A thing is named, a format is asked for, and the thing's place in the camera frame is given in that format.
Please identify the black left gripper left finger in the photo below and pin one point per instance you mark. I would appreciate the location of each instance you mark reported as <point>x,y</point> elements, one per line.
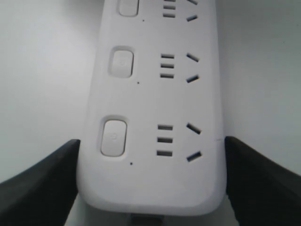
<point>42,195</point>

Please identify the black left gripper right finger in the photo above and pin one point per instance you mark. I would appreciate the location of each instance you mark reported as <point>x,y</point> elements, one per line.
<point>261,192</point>

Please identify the white five-outlet power strip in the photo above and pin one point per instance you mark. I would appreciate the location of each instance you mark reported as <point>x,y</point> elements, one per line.
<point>153,141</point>

